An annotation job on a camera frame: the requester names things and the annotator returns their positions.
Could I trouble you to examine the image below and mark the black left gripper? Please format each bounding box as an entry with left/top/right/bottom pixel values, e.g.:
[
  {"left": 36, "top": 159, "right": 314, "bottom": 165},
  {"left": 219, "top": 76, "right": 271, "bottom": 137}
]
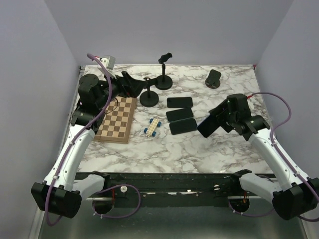
[{"left": 96, "top": 69, "right": 147, "bottom": 109}]

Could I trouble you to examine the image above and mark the black phone stand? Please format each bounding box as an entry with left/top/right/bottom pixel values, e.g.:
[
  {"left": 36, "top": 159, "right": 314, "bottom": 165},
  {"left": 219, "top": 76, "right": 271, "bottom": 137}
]
[
  {"left": 156, "top": 53, "right": 172, "bottom": 90},
  {"left": 140, "top": 77, "right": 159, "bottom": 108}
]

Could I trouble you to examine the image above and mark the black phone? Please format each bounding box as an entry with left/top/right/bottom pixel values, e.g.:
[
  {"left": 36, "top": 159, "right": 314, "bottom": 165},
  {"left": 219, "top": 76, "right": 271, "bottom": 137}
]
[
  {"left": 166, "top": 108, "right": 193, "bottom": 122},
  {"left": 169, "top": 118, "right": 197, "bottom": 135},
  {"left": 197, "top": 100, "right": 233, "bottom": 138},
  {"left": 167, "top": 97, "right": 193, "bottom": 108}
]

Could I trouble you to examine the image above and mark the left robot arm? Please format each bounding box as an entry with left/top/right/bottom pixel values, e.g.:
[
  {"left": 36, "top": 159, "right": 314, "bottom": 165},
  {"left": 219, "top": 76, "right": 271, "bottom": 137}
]
[{"left": 31, "top": 71, "right": 147, "bottom": 218}]

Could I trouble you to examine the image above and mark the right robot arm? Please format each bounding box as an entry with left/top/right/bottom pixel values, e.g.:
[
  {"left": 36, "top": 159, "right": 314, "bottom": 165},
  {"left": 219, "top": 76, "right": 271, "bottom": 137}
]
[{"left": 216, "top": 94, "right": 319, "bottom": 220}]

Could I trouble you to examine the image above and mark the toy car with blue wheels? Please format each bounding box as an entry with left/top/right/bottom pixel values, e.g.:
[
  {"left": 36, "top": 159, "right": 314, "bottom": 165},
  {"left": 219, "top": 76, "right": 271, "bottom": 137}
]
[{"left": 144, "top": 118, "right": 161, "bottom": 137}]

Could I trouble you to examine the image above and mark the wooden chessboard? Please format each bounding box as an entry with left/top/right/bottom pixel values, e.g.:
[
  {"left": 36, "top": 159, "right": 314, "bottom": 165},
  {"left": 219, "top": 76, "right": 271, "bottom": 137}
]
[{"left": 94, "top": 97, "right": 137, "bottom": 143}]

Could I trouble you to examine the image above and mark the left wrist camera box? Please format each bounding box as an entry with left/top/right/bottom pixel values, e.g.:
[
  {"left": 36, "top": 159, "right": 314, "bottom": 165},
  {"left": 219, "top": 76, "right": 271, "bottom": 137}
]
[{"left": 100, "top": 55, "right": 116, "bottom": 70}]

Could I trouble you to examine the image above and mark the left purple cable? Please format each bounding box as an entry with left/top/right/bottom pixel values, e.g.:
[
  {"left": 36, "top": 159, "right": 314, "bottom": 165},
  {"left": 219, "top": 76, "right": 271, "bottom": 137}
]
[{"left": 46, "top": 53, "right": 142, "bottom": 227}]

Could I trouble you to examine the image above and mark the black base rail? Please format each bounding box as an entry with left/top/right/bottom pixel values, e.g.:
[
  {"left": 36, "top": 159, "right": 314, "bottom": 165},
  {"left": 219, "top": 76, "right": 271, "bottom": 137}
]
[{"left": 51, "top": 170, "right": 292, "bottom": 207}]

